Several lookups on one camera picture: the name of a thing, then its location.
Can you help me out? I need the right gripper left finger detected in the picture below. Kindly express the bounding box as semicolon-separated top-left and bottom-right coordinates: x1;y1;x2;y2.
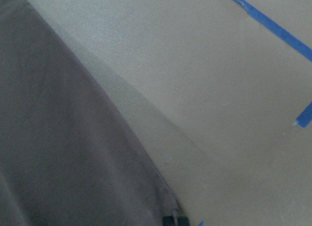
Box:
162;216;175;226

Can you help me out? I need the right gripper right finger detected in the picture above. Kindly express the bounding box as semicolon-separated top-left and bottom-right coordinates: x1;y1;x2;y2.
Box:
178;216;190;226

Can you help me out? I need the dark brown t-shirt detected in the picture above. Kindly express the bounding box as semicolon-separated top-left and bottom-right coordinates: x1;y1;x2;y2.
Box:
0;0;177;226

